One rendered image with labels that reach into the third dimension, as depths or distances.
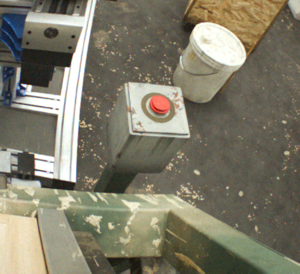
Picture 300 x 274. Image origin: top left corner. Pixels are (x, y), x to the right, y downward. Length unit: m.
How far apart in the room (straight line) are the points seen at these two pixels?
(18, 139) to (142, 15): 1.27
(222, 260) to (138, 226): 0.23
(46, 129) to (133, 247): 0.91
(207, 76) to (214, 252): 1.45
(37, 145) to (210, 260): 1.06
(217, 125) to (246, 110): 0.26
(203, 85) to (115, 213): 1.36
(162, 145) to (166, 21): 1.73
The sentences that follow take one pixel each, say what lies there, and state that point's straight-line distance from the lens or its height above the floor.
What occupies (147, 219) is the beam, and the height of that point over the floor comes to 0.90.
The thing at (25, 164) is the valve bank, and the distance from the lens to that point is 0.84.
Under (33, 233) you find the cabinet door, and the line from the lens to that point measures 0.58.
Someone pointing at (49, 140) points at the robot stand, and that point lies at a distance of 1.51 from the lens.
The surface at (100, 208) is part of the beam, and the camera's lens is 0.67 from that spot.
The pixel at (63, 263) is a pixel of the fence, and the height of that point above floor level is 1.10.
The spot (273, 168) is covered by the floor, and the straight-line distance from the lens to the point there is 2.15.
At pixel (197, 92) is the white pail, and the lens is 2.01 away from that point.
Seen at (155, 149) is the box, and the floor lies 0.87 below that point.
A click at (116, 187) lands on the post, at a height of 0.60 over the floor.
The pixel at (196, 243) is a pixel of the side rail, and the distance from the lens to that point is 0.60.
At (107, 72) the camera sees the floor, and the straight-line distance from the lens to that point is 2.02.
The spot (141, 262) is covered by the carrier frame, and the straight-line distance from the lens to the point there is 0.78.
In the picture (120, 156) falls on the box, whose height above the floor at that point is 0.84.
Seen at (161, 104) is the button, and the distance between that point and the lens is 0.76.
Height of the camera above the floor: 1.52
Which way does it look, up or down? 53 degrees down
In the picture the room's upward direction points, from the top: 31 degrees clockwise
